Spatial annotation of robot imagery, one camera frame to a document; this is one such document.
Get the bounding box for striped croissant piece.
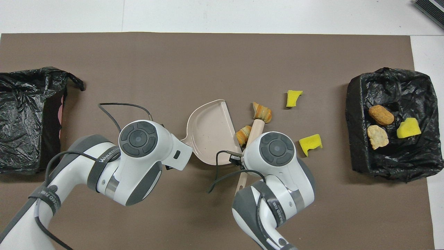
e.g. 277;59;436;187
252;102;272;124
236;125;253;145

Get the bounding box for beige hand brush black bristles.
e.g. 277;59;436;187
235;118;266;197

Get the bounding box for beige plastic dustpan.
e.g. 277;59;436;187
180;99;243;166

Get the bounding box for pale bread piece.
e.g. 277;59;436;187
367;125;390;150

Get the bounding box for brown oval bread roll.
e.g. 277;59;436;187
368;105;395;126

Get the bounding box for black bag lined pink bin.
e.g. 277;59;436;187
0;67;85;175

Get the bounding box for notched yellow sponge chunk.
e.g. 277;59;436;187
299;134;323;157

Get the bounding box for small yellow sponge wedge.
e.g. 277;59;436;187
286;90;303;108

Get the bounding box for brown paper table mat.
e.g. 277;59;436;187
0;32;436;250

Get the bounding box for black ribbed panel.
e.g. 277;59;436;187
413;0;444;30

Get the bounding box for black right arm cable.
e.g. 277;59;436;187
207;150;267;250

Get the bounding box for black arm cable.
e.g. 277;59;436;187
34;102;154;250
207;150;267;250

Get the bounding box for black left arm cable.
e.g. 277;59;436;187
34;102;154;250

